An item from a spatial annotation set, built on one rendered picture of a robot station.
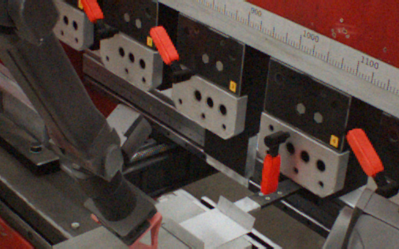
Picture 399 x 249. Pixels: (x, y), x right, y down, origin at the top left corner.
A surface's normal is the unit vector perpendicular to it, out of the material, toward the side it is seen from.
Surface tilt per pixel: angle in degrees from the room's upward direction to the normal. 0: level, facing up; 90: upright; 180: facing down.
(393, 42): 90
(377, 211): 28
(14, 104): 90
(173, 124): 90
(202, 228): 0
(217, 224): 0
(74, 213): 0
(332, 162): 90
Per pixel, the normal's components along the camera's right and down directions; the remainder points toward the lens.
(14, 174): 0.07, -0.88
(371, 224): 0.00, -0.55
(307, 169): -0.75, 0.26
